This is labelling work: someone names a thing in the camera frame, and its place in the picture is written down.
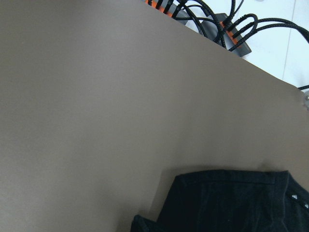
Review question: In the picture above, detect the black printed t-shirt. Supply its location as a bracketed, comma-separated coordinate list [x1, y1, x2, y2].
[130, 170, 309, 232]

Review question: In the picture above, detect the red power strip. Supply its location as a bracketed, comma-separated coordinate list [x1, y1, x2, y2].
[201, 13, 252, 57]
[142, 0, 191, 25]

